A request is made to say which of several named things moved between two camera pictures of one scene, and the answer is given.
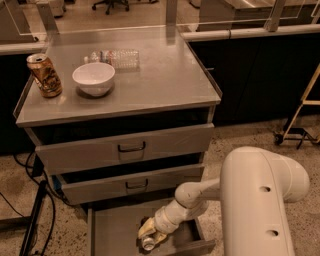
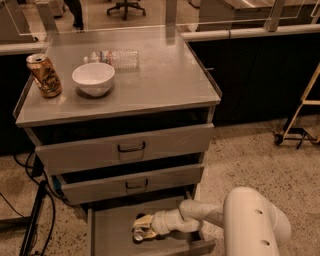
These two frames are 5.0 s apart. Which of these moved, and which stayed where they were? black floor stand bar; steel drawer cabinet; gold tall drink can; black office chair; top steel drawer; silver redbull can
Moved: silver redbull can; black office chair
Stayed: top steel drawer; steel drawer cabinet; black floor stand bar; gold tall drink can
